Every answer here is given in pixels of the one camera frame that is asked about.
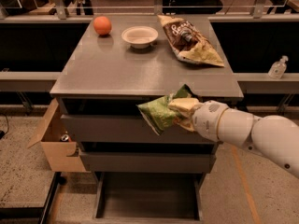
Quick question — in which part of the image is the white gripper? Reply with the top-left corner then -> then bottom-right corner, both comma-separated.
168,98 -> 229,142

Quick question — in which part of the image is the green jalapeno chip bag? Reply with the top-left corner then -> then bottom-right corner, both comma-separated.
137,85 -> 201,135

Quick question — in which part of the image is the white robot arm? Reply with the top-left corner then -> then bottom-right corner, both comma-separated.
168,98 -> 299,177

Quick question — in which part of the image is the grey middle drawer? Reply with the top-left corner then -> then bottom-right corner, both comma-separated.
79,142 -> 218,174

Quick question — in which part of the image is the grey drawer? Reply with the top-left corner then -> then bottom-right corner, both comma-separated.
79,142 -> 218,174
93,173 -> 204,224
59,98 -> 236,145

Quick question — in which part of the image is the brown chip bag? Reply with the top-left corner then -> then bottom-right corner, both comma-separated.
158,15 -> 224,67

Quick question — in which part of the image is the grey drawer cabinet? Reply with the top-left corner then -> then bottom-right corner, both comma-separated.
50,14 -> 244,185

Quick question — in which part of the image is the grey top drawer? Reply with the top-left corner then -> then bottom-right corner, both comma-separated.
59,98 -> 236,145

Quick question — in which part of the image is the grey bottom drawer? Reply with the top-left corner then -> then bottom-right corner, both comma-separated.
93,173 -> 204,224

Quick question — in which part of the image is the grey metal railing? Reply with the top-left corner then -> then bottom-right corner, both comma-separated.
0,72 -> 299,94

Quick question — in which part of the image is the white paper bowl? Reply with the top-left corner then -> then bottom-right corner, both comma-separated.
121,26 -> 158,49

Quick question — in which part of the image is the clear sanitizer bottle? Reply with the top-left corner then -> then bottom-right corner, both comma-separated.
268,55 -> 289,79

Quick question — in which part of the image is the black office chair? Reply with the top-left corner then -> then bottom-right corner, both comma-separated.
163,0 -> 223,14

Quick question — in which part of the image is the orange fruit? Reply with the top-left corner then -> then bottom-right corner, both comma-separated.
93,16 -> 112,35

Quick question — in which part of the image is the soda can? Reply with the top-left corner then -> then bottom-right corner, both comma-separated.
60,134 -> 70,142

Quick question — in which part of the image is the cardboard box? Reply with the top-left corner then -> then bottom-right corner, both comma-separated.
27,99 -> 86,173

